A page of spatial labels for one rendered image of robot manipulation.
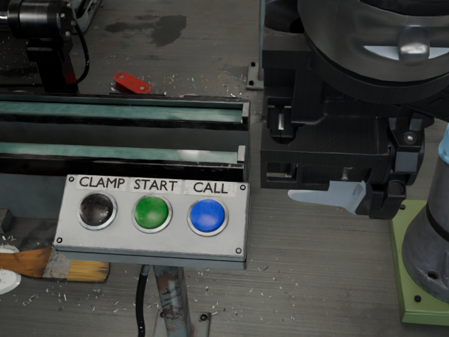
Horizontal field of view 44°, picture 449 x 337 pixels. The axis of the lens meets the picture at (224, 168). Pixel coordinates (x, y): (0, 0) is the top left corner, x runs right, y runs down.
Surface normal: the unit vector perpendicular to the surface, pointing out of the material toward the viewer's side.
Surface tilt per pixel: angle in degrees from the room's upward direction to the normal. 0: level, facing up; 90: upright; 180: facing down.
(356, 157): 111
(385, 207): 100
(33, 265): 0
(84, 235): 21
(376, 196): 74
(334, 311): 0
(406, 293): 4
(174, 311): 90
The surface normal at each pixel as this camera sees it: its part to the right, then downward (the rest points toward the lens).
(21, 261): -0.03, -0.70
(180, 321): -0.09, 0.71
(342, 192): -0.07, 0.94
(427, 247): -0.89, 0.09
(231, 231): -0.06, -0.40
